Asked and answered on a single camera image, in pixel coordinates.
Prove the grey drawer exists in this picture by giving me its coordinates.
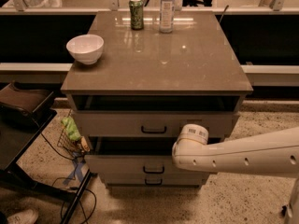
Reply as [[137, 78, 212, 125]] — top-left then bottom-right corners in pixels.
[[84, 136, 222, 176], [101, 172, 209, 187], [73, 111, 239, 139]]

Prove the black object on floor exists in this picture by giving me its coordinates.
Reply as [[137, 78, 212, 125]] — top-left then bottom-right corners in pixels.
[[281, 205, 288, 217]]

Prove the black cable on floor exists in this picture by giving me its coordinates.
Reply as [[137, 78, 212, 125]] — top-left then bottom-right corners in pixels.
[[40, 131, 98, 224]]

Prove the black cart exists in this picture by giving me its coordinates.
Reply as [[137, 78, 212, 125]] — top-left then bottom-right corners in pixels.
[[0, 82, 92, 224]]

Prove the wire basket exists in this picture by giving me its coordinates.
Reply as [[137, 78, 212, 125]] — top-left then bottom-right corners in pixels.
[[56, 109, 92, 160]]

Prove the blue tape cross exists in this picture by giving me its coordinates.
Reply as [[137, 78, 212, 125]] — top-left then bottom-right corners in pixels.
[[63, 159, 87, 185]]

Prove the green soda can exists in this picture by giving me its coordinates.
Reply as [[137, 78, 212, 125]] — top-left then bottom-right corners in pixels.
[[129, 0, 144, 30]]

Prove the white ceramic bowl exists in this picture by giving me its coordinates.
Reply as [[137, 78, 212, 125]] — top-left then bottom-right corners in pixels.
[[66, 35, 104, 64]]

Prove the white shoe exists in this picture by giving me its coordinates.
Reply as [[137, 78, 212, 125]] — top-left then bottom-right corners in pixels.
[[7, 209, 38, 224]]

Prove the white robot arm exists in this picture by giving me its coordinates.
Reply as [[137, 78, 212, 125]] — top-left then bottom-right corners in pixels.
[[172, 124, 299, 224]]

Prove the grey drawer cabinet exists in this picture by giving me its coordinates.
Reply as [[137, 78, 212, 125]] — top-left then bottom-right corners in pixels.
[[60, 10, 254, 189]]

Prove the clear plastic water bottle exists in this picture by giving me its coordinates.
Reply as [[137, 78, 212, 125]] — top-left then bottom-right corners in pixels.
[[159, 0, 175, 33]]

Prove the green plush toy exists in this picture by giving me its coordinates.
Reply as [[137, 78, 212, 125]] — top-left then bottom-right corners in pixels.
[[61, 117, 81, 142]]

